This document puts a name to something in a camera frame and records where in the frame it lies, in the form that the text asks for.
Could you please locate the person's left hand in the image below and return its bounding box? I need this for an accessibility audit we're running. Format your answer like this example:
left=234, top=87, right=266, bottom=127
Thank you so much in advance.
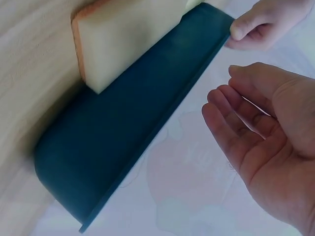
left=225, top=0, right=310, bottom=52

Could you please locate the person's right hand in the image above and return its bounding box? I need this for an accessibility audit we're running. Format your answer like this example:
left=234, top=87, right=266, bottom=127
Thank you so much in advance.
left=201, top=61, right=315, bottom=236

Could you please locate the white sponge with orange backing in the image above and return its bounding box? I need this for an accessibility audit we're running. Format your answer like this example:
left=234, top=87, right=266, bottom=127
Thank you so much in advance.
left=70, top=0, right=198, bottom=95

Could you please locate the dark teal plastic tray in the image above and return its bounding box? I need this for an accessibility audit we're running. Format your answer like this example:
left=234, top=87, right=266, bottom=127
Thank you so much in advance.
left=33, top=2, right=235, bottom=234

